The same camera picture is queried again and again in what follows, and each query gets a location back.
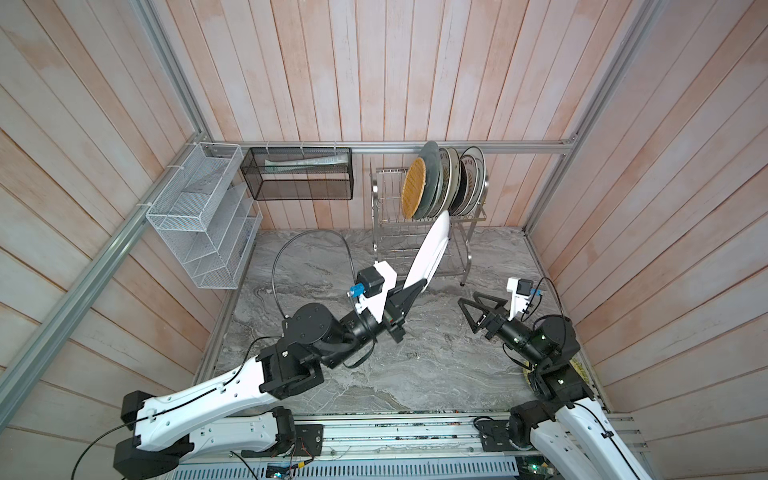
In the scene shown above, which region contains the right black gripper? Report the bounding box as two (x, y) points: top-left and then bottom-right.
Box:
(463, 293), (549, 374)

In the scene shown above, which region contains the white plate with lettered rim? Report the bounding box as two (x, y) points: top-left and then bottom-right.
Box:
(403, 211), (450, 288)

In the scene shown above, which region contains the orange woven plate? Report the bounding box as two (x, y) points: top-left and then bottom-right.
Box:
(401, 157), (426, 219)

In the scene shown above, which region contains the dark blue oval plate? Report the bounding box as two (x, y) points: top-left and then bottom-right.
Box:
(450, 156), (468, 216)

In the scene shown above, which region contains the light green flower plate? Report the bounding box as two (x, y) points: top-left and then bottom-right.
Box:
(430, 148), (451, 217)

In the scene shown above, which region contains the sunburst plate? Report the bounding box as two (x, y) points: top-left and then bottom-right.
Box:
(442, 147), (460, 211)
(460, 153), (481, 215)

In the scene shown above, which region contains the grey green plain plate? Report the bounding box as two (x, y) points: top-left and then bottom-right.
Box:
(413, 141), (442, 220)

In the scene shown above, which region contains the white plate with black emblem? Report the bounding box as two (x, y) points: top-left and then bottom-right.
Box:
(462, 146), (487, 215)

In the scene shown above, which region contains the cream floral plate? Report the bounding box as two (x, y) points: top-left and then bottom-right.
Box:
(448, 147), (466, 215)

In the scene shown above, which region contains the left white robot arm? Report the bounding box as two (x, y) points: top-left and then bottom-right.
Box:
(113, 279), (428, 479)

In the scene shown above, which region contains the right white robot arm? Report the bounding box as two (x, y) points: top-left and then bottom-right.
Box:
(458, 292), (650, 479)

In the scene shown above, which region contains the yellow woven plate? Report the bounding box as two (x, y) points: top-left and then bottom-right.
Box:
(524, 359), (590, 398)

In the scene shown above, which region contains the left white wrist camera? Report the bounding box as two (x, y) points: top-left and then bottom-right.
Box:
(348, 261), (397, 323)

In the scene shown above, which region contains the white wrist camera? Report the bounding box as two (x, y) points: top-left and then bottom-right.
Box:
(348, 261), (397, 323)
(506, 277), (542, 322)

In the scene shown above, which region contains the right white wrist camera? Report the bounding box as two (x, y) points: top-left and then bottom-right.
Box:
(506, 277), (542, 322)

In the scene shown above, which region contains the aluminium front rail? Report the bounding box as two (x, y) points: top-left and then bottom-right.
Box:
(149, 412), (649, 466)

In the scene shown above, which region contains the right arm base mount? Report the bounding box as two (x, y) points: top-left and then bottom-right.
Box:
(472, 400), (556, 452)

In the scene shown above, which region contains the black mesh wall basket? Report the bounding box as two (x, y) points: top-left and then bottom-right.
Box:
(240, 148), (355, 201)

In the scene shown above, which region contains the horizontal aluminium wall rail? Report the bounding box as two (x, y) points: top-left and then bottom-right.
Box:
(212, 140), (576, 155)

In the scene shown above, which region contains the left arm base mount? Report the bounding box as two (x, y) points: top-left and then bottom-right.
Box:
(240, 407), (324, 458)

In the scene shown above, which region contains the white mesh wall shelf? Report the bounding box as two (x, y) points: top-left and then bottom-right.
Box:
(147, 142), (262, 290)

